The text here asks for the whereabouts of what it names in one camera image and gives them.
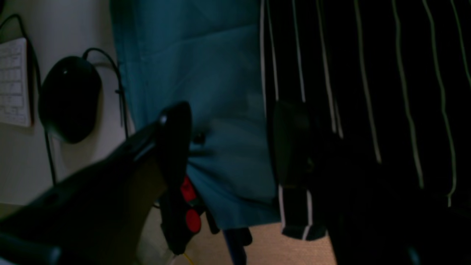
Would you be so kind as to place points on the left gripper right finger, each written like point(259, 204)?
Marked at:
point(370, 219)

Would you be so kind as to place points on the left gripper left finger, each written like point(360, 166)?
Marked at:
point(96, 216)

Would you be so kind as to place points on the navy white striped t-shirt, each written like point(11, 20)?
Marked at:
point(389, 77)

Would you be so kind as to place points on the black red clamp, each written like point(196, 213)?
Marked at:
point(181, 209)

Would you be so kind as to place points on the black computer mouse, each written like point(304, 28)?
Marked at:
point(69, 98)

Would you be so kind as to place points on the white keyboard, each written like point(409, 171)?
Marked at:
point(14, 91)

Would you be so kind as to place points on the blue table cloth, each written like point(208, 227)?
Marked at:
point(205, 52)

